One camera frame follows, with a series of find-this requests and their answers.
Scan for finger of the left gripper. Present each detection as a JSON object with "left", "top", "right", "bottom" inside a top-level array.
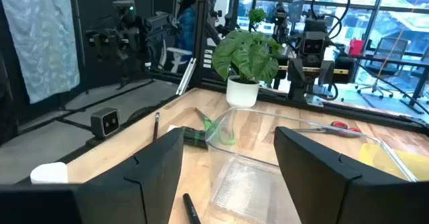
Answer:
[
  {"left": 288, "top": 58, "right": 308, "bottom": 101},
  {"left": 318, "top": 61, "right": 336, "bottom": 88}
]

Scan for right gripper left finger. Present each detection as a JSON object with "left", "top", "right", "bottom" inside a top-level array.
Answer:
[{"left": 80, "top": 127, "right": 185, "bottom": 224}]

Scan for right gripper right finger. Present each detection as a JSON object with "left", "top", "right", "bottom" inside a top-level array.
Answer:
[{"left": 273, "top": 126, "right": 417, "bottom": 224}]

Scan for black fan brush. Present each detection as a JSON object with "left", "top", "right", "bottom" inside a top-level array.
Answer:
[{"left": 182, "top": 192, "right": 202, "bottom": 224}]

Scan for red-handled scissors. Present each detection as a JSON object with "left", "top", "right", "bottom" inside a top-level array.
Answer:
[{"left": 290, "top": 119, "right": 363, "bottom": 139}]

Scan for long thin black paintbrush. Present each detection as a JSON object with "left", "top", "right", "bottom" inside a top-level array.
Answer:
[{"left": 152, "top": 111, "right": 162, "bottom": 142}]

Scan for green black glue stick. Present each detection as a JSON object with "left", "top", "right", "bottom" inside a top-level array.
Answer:
[{"left": 166, "top": 124, "right": 209, "bottom": 150}]

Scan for green-handled scissors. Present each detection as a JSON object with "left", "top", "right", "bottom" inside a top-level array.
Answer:
[{"left": 196, "top": 108, "right": 237, "bottom": 147}]

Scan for white cup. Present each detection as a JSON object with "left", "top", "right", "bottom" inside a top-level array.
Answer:
[{"left": 29, "top": 161, "right": 69, "bottom": 185}]

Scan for red container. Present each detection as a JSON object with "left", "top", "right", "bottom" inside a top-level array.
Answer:
[{"left": 348, "top": 38, "right": 365, "bottom": 57}]

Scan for green plant in white pot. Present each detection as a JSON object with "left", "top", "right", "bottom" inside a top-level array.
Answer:
[{"left": 211, "top": 28, "right": 284, "bottom": 109}]

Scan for grey office chair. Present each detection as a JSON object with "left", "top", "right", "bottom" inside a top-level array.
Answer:
[{"left": 355, "top": 37, "right": 410, "bottom": 100}]

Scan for clear plastic bin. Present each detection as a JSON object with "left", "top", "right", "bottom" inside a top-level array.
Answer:
[{"left": 204, "top": 106, "right": 419, "bottom": 224}]

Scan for small background plant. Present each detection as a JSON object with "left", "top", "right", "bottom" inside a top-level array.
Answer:
[{"left": 247, "top": 7, "right": 268, "bottom": 32}]

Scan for dark office desk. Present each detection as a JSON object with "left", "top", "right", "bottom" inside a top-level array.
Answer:
[{"left": 363, "top": 51, "right": 429, "bottom": 115}]

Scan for aluminium profile bar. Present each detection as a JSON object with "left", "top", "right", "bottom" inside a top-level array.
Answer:
[{"left": 175, "top": 57, "right": 198, "bottom": 97}]

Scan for white office chair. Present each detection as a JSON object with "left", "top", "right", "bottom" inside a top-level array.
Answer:
[{"left": 159, "top": 39, "right": 194, "bottom": 74}]

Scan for person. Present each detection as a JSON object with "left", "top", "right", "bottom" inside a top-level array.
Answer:
[{"left": 177, "top": 0, "right": 199, "bottom": 56}]

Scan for pale crinkled sheet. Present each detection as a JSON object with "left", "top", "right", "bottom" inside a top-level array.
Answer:
[{"left": 0, "top": 0, "right": 80, "bottom": 105}]

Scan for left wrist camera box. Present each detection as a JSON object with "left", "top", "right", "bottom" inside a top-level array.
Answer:
[{"left": 299, "top": 32, "right": 328, "bottom": 59}]

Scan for black aluminium table frame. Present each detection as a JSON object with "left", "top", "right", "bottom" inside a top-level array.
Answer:
[{"left": 16, "top": 76, "right": 429, "bottom": 184}]

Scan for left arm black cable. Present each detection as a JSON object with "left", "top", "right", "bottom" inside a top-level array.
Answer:
[{"left": 310, "top": 0, "right": 352, "bottom": 40}]

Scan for grey table-level camera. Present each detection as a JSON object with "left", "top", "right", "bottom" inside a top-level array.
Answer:
[{"left": 90, "top": 107, "right": 121, "bottom": 139}]

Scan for black vertical post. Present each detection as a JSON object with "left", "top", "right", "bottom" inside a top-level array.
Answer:
[{"left": 192, "top": 0, "right": 212, "bottom": 87}]

